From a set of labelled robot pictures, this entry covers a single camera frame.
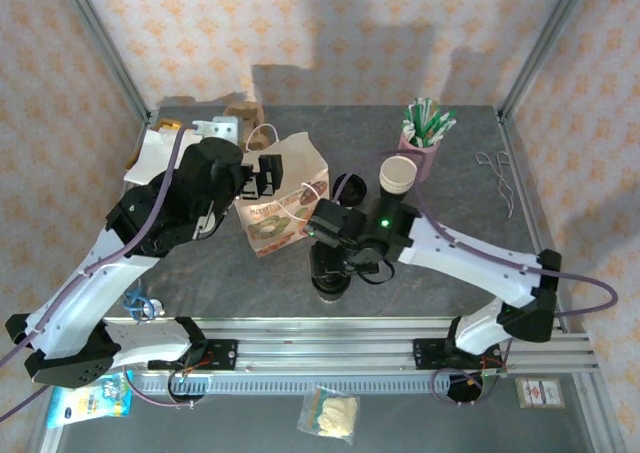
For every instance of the paper coffee cup black lid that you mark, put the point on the paper coffee cup black lid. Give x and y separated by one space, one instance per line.
330 293

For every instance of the donut print paper bag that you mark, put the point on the donut print paper bag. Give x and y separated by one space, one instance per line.
280 223

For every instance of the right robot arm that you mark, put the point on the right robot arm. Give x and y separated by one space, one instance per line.
475 258

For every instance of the black cup lid stack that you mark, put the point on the black cup lid stack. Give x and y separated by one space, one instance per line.
352 188

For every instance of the cardboard cup carrier stack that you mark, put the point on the cardboard cup carrier stack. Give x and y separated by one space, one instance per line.
250 115

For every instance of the white paper napkin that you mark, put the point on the white paper napkin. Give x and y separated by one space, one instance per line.
150 158

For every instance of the brown paper napkin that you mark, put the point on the brown paper napkin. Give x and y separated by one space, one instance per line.
133 160

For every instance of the paper cup stack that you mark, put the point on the paper cup stack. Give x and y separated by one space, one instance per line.
397 173

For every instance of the pink straw holder cup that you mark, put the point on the pink straw holder cup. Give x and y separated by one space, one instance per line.
427 163

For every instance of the green white wrapped straw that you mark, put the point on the green white wrapped straw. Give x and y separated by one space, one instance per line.
446 122
436 128
425 118
412 123

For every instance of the clear bag of chips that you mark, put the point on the clear bag of chips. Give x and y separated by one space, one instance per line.
332 413

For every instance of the blue white snack packet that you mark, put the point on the blue white snack packet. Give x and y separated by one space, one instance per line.
95 405

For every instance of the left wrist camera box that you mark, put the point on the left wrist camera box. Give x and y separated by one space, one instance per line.
217 128

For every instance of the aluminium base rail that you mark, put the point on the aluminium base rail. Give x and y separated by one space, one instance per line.
325 353

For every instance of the aluminium frame post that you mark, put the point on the aluminium frame post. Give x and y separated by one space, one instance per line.
100 43
545 43

